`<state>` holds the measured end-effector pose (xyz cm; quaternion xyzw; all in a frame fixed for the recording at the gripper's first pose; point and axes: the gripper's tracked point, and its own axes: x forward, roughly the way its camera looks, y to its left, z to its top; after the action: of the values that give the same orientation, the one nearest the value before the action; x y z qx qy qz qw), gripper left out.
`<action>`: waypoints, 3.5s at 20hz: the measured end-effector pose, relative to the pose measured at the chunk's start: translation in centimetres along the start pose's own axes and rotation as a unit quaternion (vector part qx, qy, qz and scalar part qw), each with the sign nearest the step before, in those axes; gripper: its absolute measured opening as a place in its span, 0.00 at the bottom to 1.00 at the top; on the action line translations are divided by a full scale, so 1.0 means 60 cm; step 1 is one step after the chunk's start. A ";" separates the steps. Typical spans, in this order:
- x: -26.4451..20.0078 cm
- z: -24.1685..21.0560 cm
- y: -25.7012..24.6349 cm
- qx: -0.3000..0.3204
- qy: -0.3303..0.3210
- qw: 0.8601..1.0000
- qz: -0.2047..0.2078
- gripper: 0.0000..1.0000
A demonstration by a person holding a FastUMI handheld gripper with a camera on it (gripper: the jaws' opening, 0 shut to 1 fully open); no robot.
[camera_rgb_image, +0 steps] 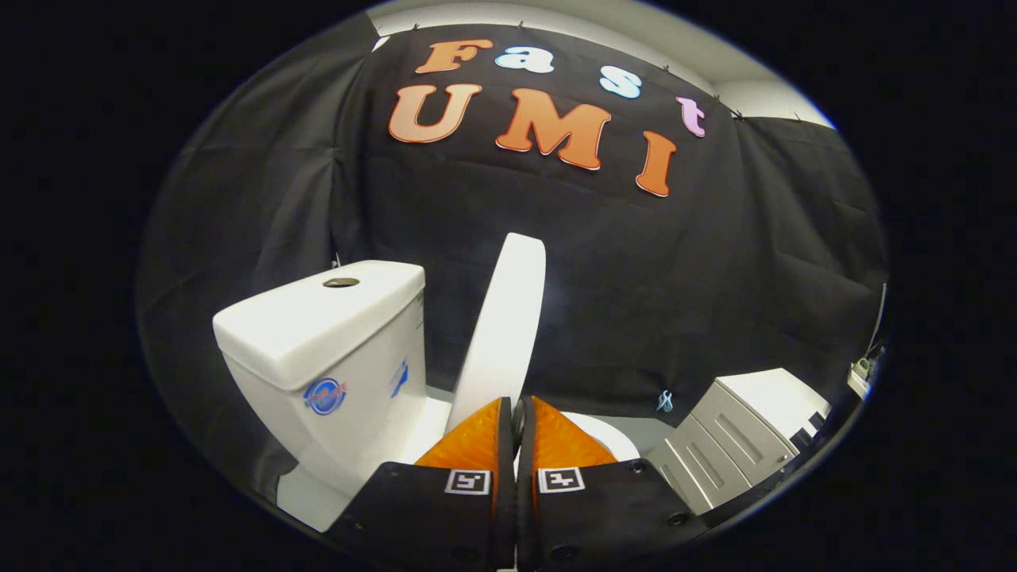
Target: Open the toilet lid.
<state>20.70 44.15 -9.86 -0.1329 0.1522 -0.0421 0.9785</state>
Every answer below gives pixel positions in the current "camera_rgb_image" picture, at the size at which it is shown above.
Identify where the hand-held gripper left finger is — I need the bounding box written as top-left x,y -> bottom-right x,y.
327,397 -> 516,570

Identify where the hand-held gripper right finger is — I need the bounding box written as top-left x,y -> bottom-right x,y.
516,396 -> 708,571

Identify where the white toilet lid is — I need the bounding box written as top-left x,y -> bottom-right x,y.
445,233 -> 547,436

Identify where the white drawer cabinet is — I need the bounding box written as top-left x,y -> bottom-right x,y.
645,368 -> 831,516

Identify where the black backdrop cloth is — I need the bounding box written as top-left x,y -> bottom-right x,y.
137,14 -> 889,509

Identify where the white wall shelf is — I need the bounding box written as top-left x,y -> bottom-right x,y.
846,357 -> 884,400

